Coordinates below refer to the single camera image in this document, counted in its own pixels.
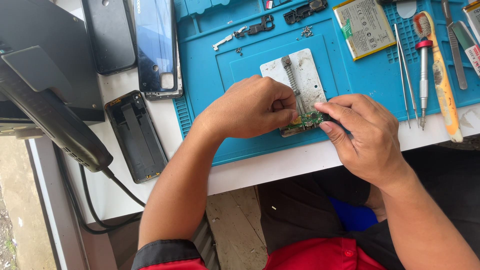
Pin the person's left hand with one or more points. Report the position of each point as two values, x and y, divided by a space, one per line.
243 108

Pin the person's right hand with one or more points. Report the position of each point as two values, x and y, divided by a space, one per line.
367 146

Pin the green phone circuit board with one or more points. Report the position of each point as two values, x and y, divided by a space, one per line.
305 120

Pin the blue silicone repair mat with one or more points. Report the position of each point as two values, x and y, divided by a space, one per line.
360 78

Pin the blue seat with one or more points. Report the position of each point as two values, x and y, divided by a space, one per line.
354 217

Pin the silver metal board holder plate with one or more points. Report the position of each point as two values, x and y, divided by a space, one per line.
309 71

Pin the person's black trousers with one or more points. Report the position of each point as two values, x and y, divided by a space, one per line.
442 176

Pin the silver tweezers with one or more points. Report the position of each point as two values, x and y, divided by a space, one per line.
403 63

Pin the silver screwdriver with red cap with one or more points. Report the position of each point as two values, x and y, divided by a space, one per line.
423 75

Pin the pile of small screws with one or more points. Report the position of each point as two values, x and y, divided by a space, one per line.
306 32

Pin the yellow toothbrush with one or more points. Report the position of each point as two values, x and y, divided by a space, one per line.
442 78

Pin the glossy blue phone back cover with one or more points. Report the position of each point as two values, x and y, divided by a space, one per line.
154 37

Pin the black plastic speaker module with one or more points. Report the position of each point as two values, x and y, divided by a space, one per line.
303 11

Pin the phone battery with white label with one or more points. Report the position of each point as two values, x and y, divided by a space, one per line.
363 28

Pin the person's red black shirt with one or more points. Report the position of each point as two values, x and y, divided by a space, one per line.
322 257

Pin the flat metal spudger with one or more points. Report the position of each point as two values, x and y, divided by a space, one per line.
454 48

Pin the white plastic pick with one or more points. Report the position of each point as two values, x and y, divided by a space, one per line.
406 8

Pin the grey tool with red label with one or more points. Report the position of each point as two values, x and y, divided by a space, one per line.
468 43

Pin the black phone case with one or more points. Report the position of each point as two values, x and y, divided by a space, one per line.
108 37

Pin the phone battery with yellow edge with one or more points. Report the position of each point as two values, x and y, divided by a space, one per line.
473 17

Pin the black rework station box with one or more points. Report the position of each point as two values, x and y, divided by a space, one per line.
45 22

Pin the phone with silver frame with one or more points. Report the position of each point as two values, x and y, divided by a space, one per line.
176 93

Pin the silver metal bracket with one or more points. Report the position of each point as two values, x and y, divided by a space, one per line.
225 39

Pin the black plastic camera bracket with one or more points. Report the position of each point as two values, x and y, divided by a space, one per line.
258 27

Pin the black phone middle frame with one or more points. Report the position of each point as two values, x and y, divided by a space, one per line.
135 138

